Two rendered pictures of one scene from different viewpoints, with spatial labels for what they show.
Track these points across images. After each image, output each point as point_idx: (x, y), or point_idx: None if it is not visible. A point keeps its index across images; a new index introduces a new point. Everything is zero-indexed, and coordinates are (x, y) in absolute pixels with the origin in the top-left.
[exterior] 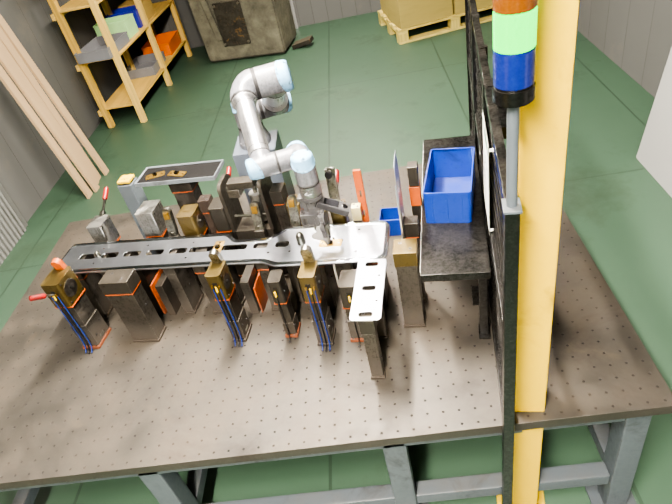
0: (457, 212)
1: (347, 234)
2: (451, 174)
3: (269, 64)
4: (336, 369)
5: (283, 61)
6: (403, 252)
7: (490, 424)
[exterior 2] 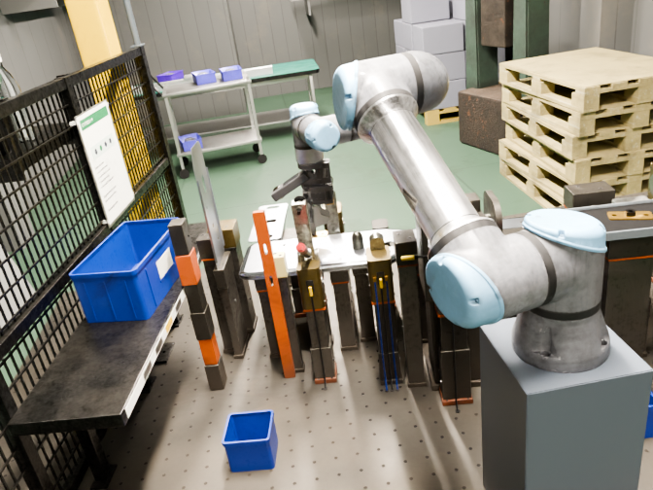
0: (148, 248)
1: (295, 259)
2: (119, 315)
3: (367, 59)
4: (328, 282)
5: (340, 66)
6: (224, 220)
7: (201, 269)
